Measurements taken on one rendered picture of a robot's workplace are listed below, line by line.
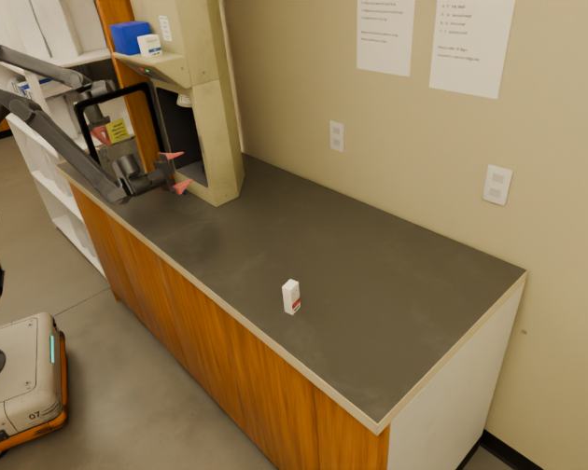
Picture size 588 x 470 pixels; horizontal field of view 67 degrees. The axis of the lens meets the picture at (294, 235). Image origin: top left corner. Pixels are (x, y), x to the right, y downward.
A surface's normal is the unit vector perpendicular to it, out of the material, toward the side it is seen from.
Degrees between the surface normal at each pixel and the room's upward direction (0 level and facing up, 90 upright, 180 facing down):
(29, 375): 0
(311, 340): 0
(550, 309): 90
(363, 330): 0
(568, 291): 90
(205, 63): 90
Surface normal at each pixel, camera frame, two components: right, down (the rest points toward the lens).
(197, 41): 0.68, 0.36
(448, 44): -0.74, 0.42
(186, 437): -0.07, -0.83
